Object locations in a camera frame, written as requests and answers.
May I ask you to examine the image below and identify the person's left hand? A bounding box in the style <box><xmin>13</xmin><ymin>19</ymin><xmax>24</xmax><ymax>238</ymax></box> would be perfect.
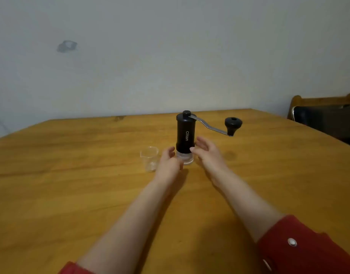
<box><xmin>153</xmin><ymin>146</ymin><xmax>184</xmax><ymax>188</ymax></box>

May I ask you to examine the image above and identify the person's right hand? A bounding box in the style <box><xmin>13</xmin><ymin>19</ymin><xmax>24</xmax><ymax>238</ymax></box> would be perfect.
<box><xmin>189</xmin><ymin>136</ymin><xmax>233</xmax><ymax>188</ymax></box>

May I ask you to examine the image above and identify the clear plastic cup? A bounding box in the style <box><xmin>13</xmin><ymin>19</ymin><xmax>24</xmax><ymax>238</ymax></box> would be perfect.
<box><xmin>140</xmin><ymin>146</ymin><xmax>159</xmax><ymax>172</ymax></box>

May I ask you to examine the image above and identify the clear grinder jar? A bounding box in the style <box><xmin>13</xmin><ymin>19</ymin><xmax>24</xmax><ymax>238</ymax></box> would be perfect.
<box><xmin>175</xmin><ymin>151</ymin><xmax>194</xmax><ymax>165</ymax></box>

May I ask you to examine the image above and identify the black hand grinder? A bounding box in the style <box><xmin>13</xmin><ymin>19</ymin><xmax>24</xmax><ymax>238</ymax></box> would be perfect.
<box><xmin>176</xmin><ymin>110</ymin><xmax>243</xmax><ymax>154</ymax></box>

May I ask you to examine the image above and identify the person's left forearm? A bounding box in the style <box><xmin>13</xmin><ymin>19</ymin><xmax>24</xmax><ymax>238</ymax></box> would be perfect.
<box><xmin>75</xmin><ymin>179</ymin><xmax>175</xmax><ymax>274</ymax></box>

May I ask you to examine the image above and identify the black chair pad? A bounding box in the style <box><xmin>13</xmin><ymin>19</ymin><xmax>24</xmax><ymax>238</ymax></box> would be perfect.
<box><xmin>291</xmin><ymin>105</ymin><xmax>350</xmax><ymax>149</ymax></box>

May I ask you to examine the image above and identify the wooden chair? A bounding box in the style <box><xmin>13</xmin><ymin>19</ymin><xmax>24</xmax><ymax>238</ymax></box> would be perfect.
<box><xmin>287</xmin><ymin>92</ymin><xmax>350</xmax><ymax>149</ymax></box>

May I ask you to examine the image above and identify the red right sleeve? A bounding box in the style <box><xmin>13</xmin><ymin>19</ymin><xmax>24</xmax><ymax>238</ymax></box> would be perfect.
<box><xmin>257</xmin><ymin>215</ymin><xmax>350</xmax><ymax>274</ymax></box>

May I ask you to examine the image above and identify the red sleeve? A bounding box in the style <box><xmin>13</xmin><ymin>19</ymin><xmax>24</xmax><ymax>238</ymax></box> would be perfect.
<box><xmin>58</xmin><ymin>261</ymin><xmax>94</xmax><ymax>274</ymax></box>
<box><xmin>257</xmin><ymin>215</ymin><xmax>350</xmax><ymax>274</ymax></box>

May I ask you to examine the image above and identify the red left sleeve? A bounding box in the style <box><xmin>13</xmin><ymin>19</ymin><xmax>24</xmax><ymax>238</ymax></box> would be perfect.
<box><xmin>58</xmin><ymin>261</ymin><xmax>94</xmax><ymax>274</ymax></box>

